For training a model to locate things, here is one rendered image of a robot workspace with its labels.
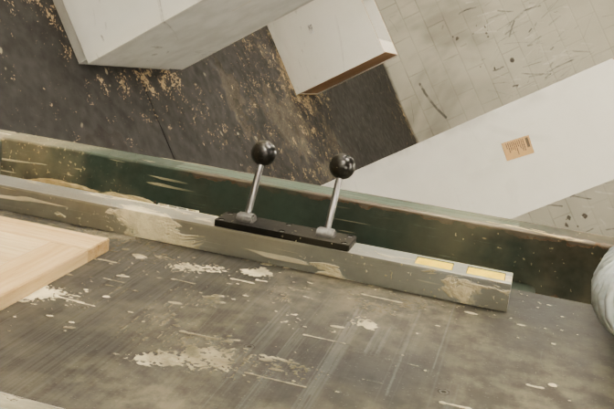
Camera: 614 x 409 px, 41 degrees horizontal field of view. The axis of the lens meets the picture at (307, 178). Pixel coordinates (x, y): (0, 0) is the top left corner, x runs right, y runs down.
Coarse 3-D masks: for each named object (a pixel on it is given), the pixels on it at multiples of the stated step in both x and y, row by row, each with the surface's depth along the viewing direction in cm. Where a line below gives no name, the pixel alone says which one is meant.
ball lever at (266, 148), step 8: (256, 144) 121; (264, 144) 120; (272, 144) 121; (256, 152) 120; (264, 152) 120; (272, 152) 121; (256, 160) 121; (264, 160) 120; (272, 160) 121; (256, 168) 121; (256, 176) 120; (256, 184) 120; (256, 192) 120; (248, 200) 120; (248, 208) 119; (240, 216) 118; (248, 216) 118; (256, 216) 119
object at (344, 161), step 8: (336, 160) 117; (344, 160) 117; (352, 160) 118; (336, 168) 117; (344, 168) 117; (352, 168) 118; (336, 176) 118; (344, 176) 118; (336, 184) 118; (336, 192) 117; (336, 200) 117; (328, 216) 116; (328, 224) 116; (320, 232) 115; (328, 232) 115
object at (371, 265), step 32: (0, 192) 127; (32, 192) 126; (64, 192) 127; (96, 224) 124; (128, 224) 122; (160, 224) 120; (192, 224) 119; (256, 256) 117; (288, 256) 116; (320, 256) 114; (352, 256) 113; (384, 256) 113; (416, 256) 115; (416, 288) 111; (448, 288) 110; (480, 288) 109
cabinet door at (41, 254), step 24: (0, 216) 119; (0, 240) 110; (24, 240) 111; (48, 240) 111; (72, 240) 112; (96, 240) 113; (0, 264) 102; (24, 264) 102; (48, 264) 103; (72, 264) 106; (0, 288) 94; (24, 288) 96
